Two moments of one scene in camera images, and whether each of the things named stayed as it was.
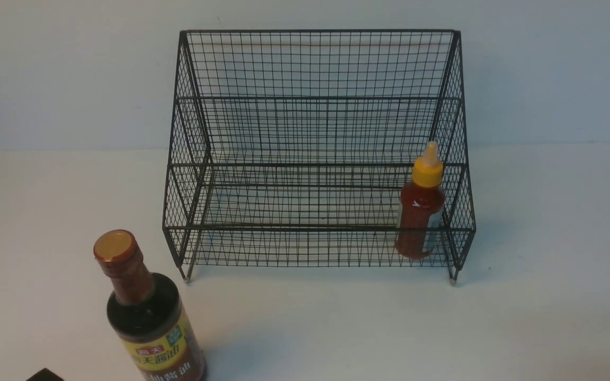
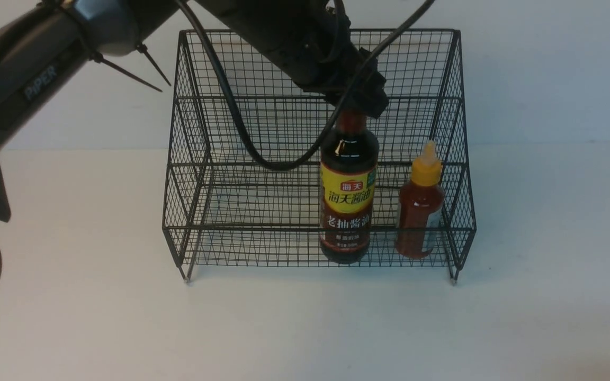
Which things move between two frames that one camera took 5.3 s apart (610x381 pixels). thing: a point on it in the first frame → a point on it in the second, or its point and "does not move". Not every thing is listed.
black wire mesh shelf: [290, 148] does not move
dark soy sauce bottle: [146, 313] → [349, 164]
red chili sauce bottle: [421, 207] does not move
